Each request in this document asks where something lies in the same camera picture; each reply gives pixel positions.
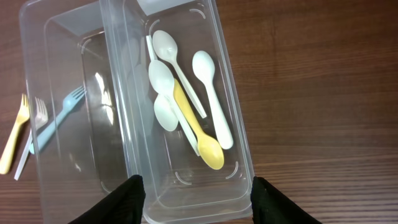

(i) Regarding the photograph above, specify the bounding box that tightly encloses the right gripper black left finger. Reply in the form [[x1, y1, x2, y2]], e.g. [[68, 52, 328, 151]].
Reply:
[[70, 175, 146, 224]]

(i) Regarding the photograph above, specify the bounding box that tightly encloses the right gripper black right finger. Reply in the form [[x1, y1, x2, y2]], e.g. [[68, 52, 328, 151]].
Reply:
[[251, 176, 321, 224]]

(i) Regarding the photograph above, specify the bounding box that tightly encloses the yellow plastic spoon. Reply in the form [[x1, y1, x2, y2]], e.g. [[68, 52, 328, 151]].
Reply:
[[174, 79, 224, 170]]

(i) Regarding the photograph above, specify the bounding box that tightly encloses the clear plastic container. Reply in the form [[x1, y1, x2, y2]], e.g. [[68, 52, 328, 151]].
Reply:
[[19, 1, 131, 223], [100, 0, 254, 223]]

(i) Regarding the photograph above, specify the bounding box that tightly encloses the thin white plastic spoon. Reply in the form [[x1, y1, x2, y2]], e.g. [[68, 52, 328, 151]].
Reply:
[[146, 35, 178, 132]]

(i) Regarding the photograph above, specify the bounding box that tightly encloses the light blue plastic fork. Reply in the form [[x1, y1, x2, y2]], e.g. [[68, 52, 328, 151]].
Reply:
[[28, 86, 85, 154]]

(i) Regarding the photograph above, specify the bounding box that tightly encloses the long white plastic fork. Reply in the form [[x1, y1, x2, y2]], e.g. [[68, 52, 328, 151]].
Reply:
[[14, 97, 49, 180]]

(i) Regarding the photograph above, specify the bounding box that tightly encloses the yellow plastic fork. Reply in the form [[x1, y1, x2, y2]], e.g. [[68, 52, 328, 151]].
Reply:
[[1, 93, 30, 174]]

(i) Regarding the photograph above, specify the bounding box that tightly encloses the thick white plastic spoon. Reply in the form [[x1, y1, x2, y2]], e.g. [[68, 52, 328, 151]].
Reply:
[[192, 50, 233, 149]]

